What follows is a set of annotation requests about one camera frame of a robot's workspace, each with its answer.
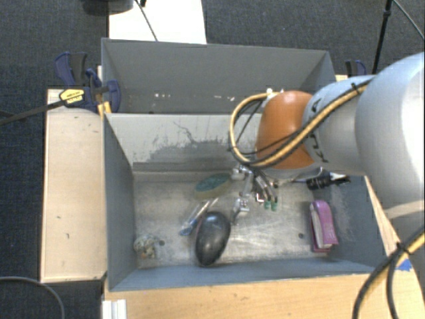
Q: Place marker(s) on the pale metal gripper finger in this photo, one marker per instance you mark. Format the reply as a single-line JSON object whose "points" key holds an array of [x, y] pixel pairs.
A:
{"points": [[236, 211], [245, 205]]}

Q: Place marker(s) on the green and yellow round sponge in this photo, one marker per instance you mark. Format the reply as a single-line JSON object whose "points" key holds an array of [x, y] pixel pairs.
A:
{"points": [[212, 184]]}

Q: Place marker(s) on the black oval computer mouse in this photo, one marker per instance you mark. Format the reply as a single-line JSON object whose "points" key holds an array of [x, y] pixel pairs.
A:
{"points": [[212, 238]]}

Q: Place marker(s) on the blue and clear pen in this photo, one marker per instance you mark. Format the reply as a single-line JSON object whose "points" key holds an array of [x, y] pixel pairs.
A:
{"points": [[191, 223]]}

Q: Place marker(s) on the purple stapler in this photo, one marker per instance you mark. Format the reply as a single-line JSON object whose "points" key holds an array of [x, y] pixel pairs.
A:
{"points": [[323, 226]]}

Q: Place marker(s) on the speckled beige ball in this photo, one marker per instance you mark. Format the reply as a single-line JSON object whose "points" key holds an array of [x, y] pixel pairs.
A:
{"points": [[145, 246]]}

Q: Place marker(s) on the grey metal bin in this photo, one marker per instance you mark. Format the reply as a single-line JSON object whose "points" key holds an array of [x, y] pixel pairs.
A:
{"points": [[159, 78]]}

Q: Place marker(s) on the pale wood board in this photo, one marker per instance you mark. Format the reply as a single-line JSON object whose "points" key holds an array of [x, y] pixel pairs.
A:
{"points": [[73, 184]]}

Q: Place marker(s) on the black cylinder on white bracket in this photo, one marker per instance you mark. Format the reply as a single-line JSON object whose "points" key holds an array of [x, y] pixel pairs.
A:
{"points": [[318, 182]]}

